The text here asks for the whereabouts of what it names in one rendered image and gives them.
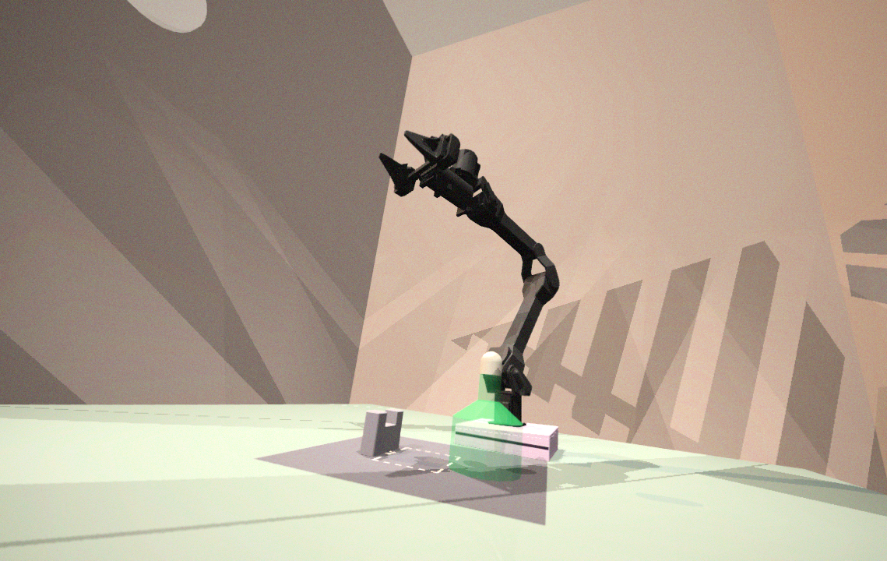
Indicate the green glass bottle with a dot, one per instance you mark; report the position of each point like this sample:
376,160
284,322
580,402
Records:
487,439

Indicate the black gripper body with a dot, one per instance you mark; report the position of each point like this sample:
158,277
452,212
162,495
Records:
437,176

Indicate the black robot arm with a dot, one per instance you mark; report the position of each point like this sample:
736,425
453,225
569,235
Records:
486,210

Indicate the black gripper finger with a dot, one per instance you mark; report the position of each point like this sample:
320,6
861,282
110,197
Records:
396,170
430,148

